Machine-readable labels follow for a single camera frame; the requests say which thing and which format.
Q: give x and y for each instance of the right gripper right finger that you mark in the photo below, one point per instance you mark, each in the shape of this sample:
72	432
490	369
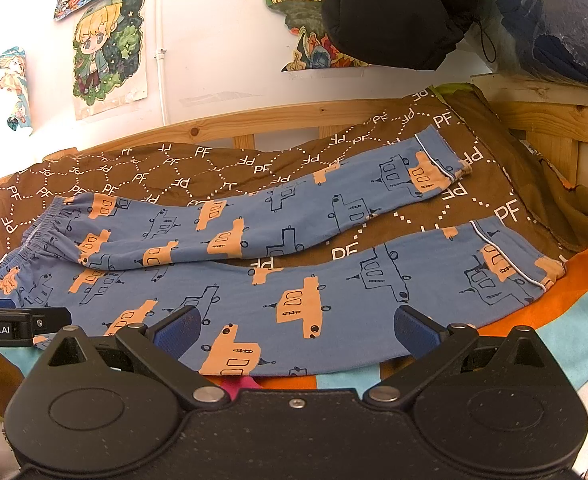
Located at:
437	351

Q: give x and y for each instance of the anime girl wall poster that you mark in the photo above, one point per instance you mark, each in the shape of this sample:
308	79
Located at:
109	64

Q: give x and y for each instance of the black padded jacket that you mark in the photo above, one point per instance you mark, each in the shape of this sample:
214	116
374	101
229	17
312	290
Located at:
413	34

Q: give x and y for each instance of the blue patterned pajama pants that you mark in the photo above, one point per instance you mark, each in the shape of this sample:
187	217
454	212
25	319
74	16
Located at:
112	261

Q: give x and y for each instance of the orange and teal bedsheet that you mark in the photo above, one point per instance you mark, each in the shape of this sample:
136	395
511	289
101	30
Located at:
558	300

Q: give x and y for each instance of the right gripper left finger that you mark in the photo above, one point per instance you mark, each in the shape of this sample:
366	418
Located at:
155	350

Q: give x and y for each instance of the brown PF patterned blanket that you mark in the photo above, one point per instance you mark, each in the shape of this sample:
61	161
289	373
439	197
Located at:
512	182

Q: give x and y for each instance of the small left wall poster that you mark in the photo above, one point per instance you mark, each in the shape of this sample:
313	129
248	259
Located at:
14	97

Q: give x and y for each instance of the colourful landscape wall poster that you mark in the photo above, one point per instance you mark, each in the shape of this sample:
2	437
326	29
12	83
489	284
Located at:
313	48

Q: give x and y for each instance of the wooden bed frame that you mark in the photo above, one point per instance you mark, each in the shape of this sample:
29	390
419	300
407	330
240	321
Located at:
553	117

